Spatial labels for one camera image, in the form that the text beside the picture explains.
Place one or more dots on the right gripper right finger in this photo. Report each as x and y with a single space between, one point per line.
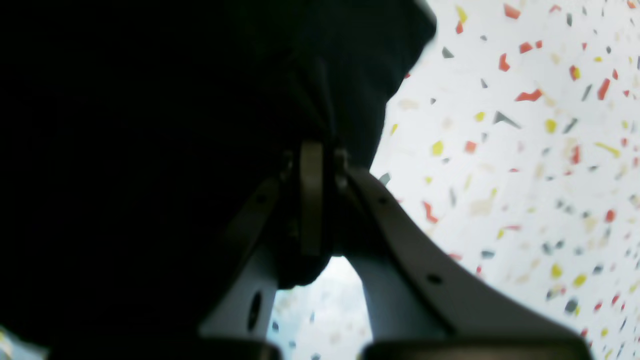
417 296

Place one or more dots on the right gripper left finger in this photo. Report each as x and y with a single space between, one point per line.
284 213

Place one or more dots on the black t-shirt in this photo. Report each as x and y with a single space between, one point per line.
133 130

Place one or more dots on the terrazzo patterned tablecloth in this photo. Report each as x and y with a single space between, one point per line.
514 145

